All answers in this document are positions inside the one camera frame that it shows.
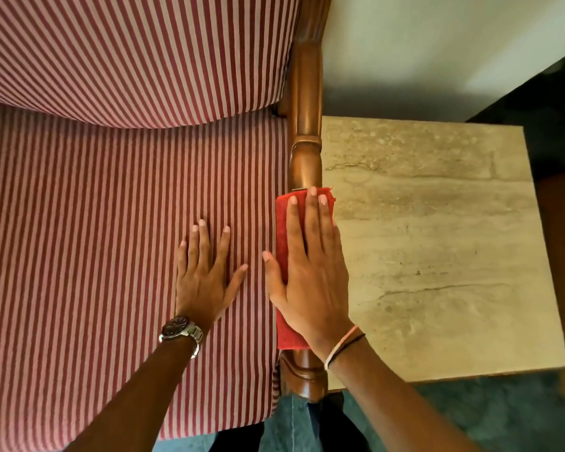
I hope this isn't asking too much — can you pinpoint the person's right hand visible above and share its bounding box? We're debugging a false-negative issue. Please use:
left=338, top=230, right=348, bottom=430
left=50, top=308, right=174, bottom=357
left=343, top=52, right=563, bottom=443
left=262, top=186, right=358, bottom=357

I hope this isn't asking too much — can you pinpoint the person's left hand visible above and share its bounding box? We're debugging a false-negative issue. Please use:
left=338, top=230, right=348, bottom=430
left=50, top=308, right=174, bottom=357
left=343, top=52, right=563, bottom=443
left=175, top=219, right=249, bottom=332

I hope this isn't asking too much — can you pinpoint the red cleaning cloth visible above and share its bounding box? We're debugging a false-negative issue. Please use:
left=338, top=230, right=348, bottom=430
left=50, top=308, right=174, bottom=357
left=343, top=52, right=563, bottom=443
left=275, top=186, right=336, bottom=352

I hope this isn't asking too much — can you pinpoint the person's right forearm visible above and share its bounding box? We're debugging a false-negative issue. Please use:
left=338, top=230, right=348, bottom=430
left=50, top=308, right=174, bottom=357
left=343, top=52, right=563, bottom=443
left=311, top=333, right=486, bottom=452

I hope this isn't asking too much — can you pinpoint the person's left forearm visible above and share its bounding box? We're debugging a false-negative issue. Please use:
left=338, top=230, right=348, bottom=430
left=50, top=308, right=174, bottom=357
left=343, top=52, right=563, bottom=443
left=63, top=333, right=201, bottom=452

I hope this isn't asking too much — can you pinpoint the silver wristwatch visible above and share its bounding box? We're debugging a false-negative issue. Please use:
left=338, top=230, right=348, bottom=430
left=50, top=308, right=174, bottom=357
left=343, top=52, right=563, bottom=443
left=159, top=316, right=204, bottom=359

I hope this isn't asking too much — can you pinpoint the striped sofa seat cushion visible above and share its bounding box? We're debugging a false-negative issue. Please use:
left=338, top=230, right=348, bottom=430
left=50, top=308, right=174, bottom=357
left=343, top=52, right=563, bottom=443
left=0, top=102, right=292, bottom=452

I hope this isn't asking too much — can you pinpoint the beige marble side table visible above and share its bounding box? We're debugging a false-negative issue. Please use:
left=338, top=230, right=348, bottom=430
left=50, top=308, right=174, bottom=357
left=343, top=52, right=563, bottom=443
left=320, top=116, right=565, bottom=392

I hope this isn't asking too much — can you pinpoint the blue jeans leg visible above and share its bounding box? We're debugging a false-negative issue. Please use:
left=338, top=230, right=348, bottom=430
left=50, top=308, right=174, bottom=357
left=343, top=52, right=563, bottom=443
left=258, top=392, right=373, bottom=452

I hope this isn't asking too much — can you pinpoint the striped sofa back cushion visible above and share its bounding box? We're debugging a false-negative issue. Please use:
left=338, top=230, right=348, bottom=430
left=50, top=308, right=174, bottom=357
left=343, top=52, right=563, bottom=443
left=0, top=0, right=303, bottom=130

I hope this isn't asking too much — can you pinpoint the pink thread bracelet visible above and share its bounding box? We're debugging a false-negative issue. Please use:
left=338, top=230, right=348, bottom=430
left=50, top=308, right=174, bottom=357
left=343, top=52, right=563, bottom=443
left=324, top=325, right=361, bottom=371

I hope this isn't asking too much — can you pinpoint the black thread bracelet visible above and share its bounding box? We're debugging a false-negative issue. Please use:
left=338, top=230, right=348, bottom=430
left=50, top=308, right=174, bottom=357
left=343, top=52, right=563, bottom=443
left=327, top=333, right=366, bottom=370

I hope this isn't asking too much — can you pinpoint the wooden sofa armrest frame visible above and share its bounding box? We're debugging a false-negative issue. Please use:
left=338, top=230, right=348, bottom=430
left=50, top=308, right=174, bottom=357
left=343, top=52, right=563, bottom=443
left=274, top=0, right=335, bottom=403

